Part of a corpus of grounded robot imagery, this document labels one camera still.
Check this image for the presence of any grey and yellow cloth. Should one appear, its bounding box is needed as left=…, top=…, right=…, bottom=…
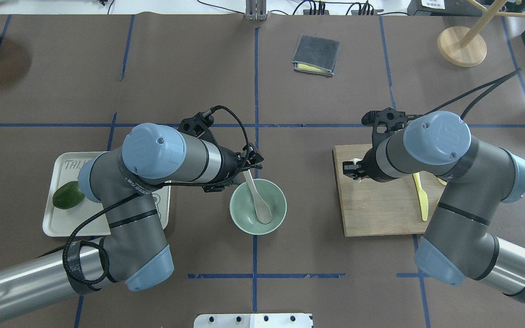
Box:
left=292, top=35, right=341, bottom=77

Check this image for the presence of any yellow plastic knife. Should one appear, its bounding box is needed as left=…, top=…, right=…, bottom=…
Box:
left=412, top=173, right=429, bottom=222

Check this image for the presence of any bamboo cutting board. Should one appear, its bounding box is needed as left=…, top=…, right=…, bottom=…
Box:
left=333, top=144, right=431, bottom=237

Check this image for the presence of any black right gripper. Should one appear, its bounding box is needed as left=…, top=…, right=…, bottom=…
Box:
left=342, top=107, right=408, bottom=183

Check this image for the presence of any green avocado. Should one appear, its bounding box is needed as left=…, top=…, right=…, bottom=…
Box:
left=52, top=181, right=85, bottom=210

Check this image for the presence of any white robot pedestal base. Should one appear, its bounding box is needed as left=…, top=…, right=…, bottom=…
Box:
left=193, top=312, right=314, bottom=328

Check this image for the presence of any white divided bear tray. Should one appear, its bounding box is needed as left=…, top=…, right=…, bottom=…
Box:
left=42, top=152, right=171, bottom=237

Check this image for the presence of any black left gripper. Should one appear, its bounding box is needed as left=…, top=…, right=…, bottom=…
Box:
left=178, top=106, right=264, bottom=193

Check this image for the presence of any wooden mug tree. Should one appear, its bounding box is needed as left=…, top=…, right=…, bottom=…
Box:
left=436, top=0, right=525, bottom=68

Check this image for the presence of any white steamed bun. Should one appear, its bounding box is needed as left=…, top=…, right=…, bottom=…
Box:
left=342, top=158, right=366, bottom=180

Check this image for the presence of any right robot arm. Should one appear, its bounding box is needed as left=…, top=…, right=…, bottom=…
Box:
left=341, top=108, right=525, bottom=303

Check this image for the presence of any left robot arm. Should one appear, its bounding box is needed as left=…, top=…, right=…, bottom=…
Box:
left=0, top=105, right=263, bottom=322

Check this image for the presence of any aluminium frame post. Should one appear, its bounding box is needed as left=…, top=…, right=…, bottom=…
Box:
left=245, top=0, right=268, bottom=21

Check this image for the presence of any mint green bowl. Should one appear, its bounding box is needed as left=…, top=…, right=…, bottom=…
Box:
left=229, top=178, right=288, bottom=236

